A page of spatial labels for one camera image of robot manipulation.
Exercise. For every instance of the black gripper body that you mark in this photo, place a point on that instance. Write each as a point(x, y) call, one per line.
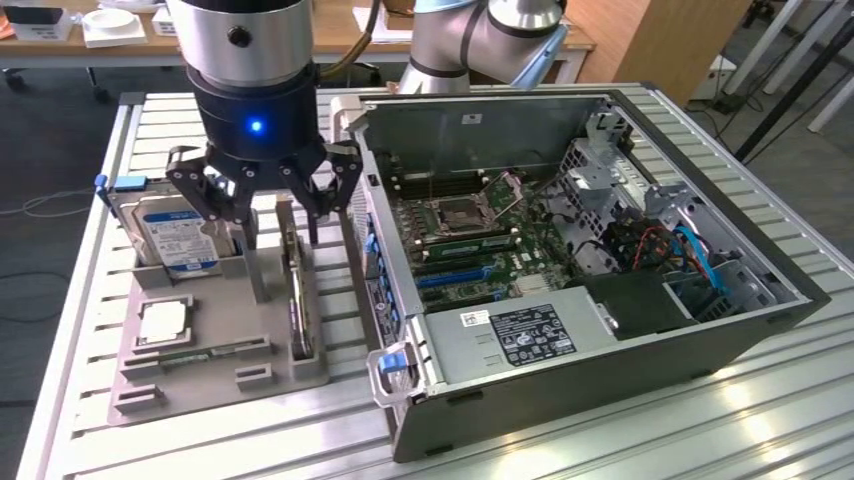
point(257, 125)

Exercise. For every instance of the GPU card with metal bracket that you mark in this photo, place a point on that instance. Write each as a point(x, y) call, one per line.
point(301, 300)

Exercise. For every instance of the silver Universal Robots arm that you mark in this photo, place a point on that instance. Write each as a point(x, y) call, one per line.
point(234, 45)

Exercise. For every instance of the hard disk in blue carrier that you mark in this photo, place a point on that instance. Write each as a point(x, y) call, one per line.
point(177, 235)

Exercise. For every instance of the wooden desk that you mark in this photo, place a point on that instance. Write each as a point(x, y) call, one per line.
point(134, 52)

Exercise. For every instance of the small white box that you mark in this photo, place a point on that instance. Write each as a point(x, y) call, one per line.
point(163, 25)

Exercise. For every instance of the metal socket cover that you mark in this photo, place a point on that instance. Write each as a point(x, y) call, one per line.
point(505, 195)

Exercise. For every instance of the grey parts rack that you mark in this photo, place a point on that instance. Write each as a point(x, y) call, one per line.
point(221, 320)

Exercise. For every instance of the blue expansion slot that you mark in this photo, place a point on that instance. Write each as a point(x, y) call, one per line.
point(461, 276)

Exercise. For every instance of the silver CPU chip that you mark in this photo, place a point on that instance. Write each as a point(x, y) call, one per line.
point(162, 322)

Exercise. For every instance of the white paper stack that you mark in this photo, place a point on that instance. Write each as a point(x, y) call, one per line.
point(394, 30)

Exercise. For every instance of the white round dish stand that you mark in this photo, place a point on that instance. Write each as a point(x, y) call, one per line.
point(114, 30)

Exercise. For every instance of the green motherboard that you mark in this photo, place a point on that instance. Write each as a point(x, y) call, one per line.
point(534, 260)

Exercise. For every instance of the black caster wheel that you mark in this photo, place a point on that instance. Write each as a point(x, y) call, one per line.
point(15, 80)

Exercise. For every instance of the silver finned heat sink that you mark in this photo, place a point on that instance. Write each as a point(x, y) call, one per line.
point(534, 285)

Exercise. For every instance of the white box with dark top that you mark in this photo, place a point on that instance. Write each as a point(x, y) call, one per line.
point(43, 27)

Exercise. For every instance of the blue case release latch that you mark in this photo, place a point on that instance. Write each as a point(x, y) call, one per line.
point(392, 362)

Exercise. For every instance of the grey power supply unit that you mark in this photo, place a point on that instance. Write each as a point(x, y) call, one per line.
point(461, 345)

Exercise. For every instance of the black plastic shroud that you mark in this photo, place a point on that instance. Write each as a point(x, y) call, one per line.
point(635, 305)

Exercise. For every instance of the wooden cabinet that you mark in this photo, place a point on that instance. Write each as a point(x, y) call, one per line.
point(655, 50)

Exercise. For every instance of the black open PC case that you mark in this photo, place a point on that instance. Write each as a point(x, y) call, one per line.
point(601, 400)

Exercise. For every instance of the metal disk bay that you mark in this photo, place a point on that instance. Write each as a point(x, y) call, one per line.
point(735, 280)

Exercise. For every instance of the black slanted pole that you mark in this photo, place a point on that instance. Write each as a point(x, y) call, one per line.
point(795, 97)

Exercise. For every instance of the white desk frame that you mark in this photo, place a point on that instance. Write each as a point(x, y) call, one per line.
point(828, 110)

